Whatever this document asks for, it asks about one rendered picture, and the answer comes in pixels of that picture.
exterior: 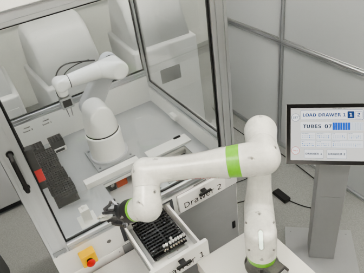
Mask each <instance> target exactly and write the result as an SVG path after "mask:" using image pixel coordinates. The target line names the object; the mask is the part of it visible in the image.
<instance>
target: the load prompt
mask: <svg viewBox="0 0 364 273"><path fill-rule="evenodd" d="M301 120H363V109H334V110H301Z"/></svg>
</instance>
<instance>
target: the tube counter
mask: <svg viewBox="0 0 364 273"><path fill-rule="evenodd" d="M324 131H363V122H324Z"/></svg>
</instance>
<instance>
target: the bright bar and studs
mask: <svg viewBox="0 0 364 273"><path fill-rule="evenodd" d="M188 247H189V246H188V245H187V244H186V245H184V246H183V247H181V248H180V249H178V250H176V251H175V252H173V253H171V254H169V255H168V256H167V258H168V259H170V258H172V257H173V256H175V255H177V254H178V253H180V252H182V251H184V250H185V249H187V248H188Z"/></svg>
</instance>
